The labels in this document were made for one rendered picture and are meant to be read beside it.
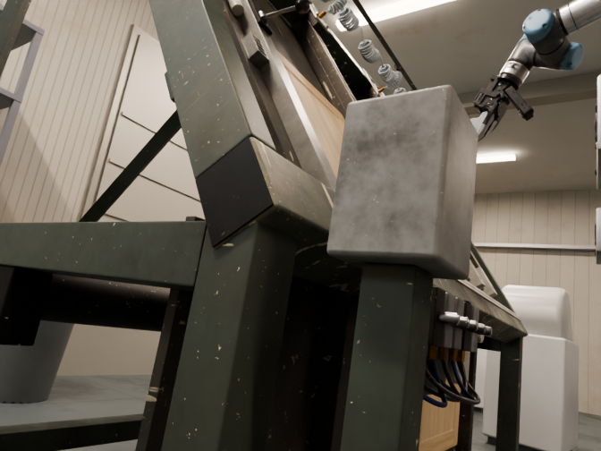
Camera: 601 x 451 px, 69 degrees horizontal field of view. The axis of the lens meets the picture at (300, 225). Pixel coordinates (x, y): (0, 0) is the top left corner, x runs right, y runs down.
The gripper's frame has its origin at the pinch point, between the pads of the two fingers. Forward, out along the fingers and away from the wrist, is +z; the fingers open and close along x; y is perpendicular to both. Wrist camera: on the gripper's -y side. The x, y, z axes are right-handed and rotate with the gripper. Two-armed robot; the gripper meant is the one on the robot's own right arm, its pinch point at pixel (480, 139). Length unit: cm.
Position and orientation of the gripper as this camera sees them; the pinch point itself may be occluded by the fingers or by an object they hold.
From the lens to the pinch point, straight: 149.0
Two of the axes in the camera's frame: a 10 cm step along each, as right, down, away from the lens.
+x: -5.4, -2.7, -8.0
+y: -6.6, -4.5, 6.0
